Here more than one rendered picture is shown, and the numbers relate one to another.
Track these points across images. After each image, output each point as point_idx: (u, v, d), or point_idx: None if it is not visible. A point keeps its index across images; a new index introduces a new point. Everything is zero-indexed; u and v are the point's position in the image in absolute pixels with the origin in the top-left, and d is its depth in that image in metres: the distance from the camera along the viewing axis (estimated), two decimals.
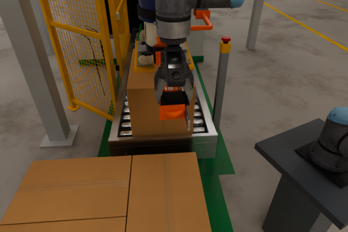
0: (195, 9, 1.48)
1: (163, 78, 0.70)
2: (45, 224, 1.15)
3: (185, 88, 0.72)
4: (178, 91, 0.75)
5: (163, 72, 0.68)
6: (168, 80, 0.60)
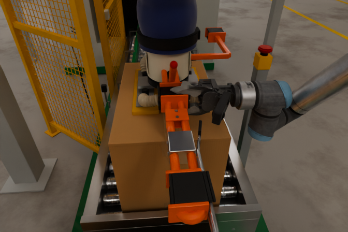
0: (207, 30, 1.24)
1: (201, 93, 0.73)
2: None
3: (188, 109, 0.76)
4: (196, 172, 0.49)
5: (208, 94, 0.73)
6: (222, 112, 0.67)
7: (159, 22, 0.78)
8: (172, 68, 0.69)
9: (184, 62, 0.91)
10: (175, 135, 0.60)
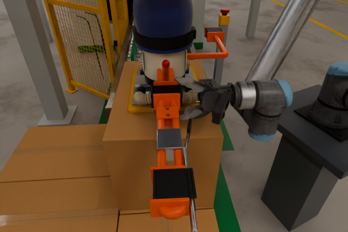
0: (206, 29, 1.24)
1: (203, 91, 0.73)
2: (40, 182, 1.14)
3: (191, 114, 0.77)
4: (180, 169, 0.50)
5: (208, 93, 0.73)
6: (222, 111, 0.67)
7: (155, 22, 0.79)
8: (164, 67, 0.70)
9: (179, 61, 0.92)
10: (164, 133, 0.61)
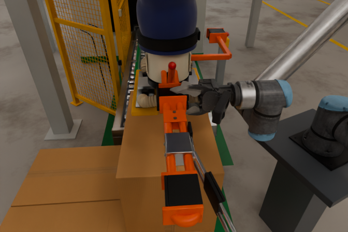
0: (208, 30, 1.23)
1: (201, 93, 0.73)
2: (53, 206, 1.22)
3: (189, 109, 0.76)
4: (191, 174, 0.49)
5: (208, 93, 0.73)
6: (222, 111, 0.67)
7: (159, 23, 0.78)
8: (171, 69, 0.69)
9: (184, 62, 0.91)
10: (172, 137, 0.59)
